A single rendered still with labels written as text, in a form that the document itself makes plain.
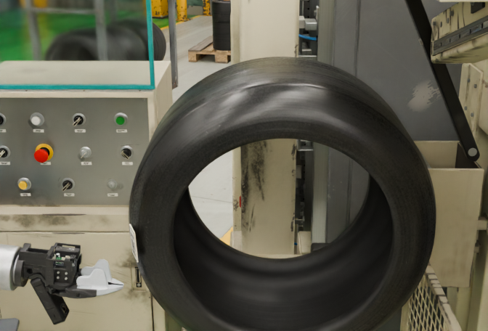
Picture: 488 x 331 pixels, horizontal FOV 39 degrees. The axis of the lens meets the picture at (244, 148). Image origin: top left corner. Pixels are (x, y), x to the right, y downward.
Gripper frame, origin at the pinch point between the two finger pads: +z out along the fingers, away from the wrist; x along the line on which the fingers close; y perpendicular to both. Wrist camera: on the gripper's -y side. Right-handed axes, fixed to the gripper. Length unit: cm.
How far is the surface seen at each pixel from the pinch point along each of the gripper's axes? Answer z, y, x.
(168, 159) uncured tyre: 9.3, 34.1, -11.1
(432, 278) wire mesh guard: 66, 7, 7
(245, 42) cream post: 20, 49, 26
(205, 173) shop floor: 5, -101, 315
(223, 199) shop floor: 19, -99, 270
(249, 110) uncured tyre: 22, 45, -11
